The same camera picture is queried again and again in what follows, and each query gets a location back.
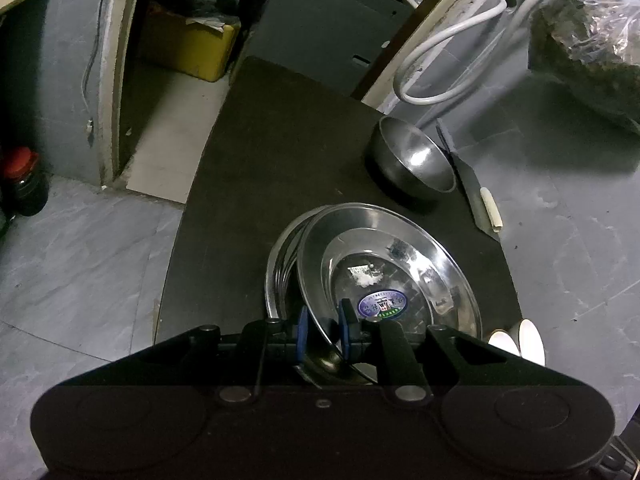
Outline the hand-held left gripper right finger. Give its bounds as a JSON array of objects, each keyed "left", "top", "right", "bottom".
[{"left": 337, "top": 299, "right": 528, "bottom": 406}]

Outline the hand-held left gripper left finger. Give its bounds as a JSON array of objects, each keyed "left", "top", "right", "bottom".
[{"left": 127, "top": 305, "right": 312, "bottom": 406}]

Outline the plain steel plate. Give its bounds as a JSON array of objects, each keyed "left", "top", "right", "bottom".
[{"left": 265, "top": 205, "right": 332, "bottom": 322}]

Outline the steel plate with round sticker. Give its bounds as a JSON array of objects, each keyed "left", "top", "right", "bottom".
[{"left": 296, "top": 203, "right": 483, "bottom": 386}]

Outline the steel bowl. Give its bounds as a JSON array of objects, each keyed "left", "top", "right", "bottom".
[{"left": 369, "top": 116, "right": 458, "bottom": 200}]

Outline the white cup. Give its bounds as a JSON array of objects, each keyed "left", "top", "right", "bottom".
[{"left": 487, "top": 330, "right": 522, "bottom": 357}]

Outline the yellow plastic crate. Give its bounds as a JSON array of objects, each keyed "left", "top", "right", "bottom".
[{"left": 137, "top": 7, "right": 242, "bottom": 83}]

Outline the dark grey metal cabinet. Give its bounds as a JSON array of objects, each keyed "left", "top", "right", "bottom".
[{"left": 248, "top": 0, "right": 417, "bottom": 98}]

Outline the dark jar with red lid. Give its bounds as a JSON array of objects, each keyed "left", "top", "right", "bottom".
[{"left": 1, "top": 146, "right": 50, "bottom": 217}]

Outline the clear plastic bag of greens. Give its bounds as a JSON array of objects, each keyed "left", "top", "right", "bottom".
[{"left": 527, "top": 0, "right": 640, "bottom": 135}]

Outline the knife with white handle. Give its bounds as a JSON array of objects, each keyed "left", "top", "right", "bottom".
[{"left": 435, "top": 119, "right": 503, "bottom": 235}]

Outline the white hose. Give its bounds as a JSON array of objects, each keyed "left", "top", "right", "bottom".
[{"left": 392, "top": 0, "right": 521, "bottom": 107}]

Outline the thin wall cable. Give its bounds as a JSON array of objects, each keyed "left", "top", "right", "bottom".
[{"left": 80, "top": 0, "right": 113, "bottom": 147}]

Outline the grey corrugated hose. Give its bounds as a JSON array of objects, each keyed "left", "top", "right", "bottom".
[{"left": 509, "top": 0, "right": 557, "bottom": 47}]

